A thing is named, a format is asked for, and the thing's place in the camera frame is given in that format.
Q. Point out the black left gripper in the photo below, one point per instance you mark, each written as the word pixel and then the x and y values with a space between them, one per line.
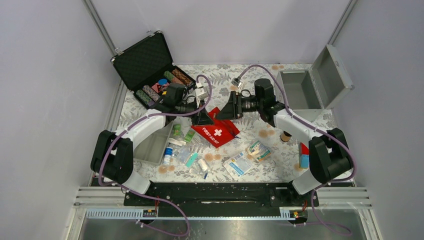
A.
pixel 202 118

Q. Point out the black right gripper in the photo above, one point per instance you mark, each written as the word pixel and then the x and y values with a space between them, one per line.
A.
pixel 233 109

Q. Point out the red first aid pouch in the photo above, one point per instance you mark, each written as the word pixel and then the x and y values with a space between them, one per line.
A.
pixel 219 133

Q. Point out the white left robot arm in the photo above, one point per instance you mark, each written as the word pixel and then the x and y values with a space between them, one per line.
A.
pixel 113 155

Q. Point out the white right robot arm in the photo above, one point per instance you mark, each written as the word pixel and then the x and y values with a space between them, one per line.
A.
pixel 328 151

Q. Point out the green sachet upper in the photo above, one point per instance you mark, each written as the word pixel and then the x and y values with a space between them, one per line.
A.
pixel 176 130

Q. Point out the green sachet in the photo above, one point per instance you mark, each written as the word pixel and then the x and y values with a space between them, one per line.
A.
pixel 189 136
pixel 176 130

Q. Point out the green sachet lower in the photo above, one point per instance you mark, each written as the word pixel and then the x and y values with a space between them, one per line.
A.
pixel 189 136

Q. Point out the brown orange-capped bottle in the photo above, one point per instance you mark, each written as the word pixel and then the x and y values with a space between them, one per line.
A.
pixel 285 137

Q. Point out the black poker chip case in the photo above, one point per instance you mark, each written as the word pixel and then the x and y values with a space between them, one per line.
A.
pixel 147 69

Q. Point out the grey metal box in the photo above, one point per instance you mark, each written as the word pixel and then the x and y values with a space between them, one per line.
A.
pixel 320 87

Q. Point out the bandage roll packet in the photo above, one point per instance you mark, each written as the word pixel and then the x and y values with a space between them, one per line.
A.
pixel 258 151

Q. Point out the white blue-label bottle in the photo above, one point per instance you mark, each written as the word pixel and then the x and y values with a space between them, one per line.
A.
pixel 168 152

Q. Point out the grey plastic tray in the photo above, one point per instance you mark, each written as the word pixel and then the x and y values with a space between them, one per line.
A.
pixel 152 149

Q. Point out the teal strip packet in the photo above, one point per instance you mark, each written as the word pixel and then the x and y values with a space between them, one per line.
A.
pixel 191 159

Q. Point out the red blue box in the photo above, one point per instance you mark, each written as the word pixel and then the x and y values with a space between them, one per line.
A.
pixel 303 156

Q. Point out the blue white gauze packet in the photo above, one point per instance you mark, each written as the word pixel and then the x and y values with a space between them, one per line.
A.
pixel 238 165

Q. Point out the white bandage roll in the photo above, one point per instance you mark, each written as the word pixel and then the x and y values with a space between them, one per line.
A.
pixel 203 165

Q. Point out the clear syringe packet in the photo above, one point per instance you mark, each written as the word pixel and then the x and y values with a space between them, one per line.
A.
pixel 198 173

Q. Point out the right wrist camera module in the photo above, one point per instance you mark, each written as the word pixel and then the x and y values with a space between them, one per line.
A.
pixel 236 82

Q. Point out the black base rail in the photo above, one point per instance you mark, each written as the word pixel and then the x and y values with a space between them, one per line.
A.
pixel 237 199

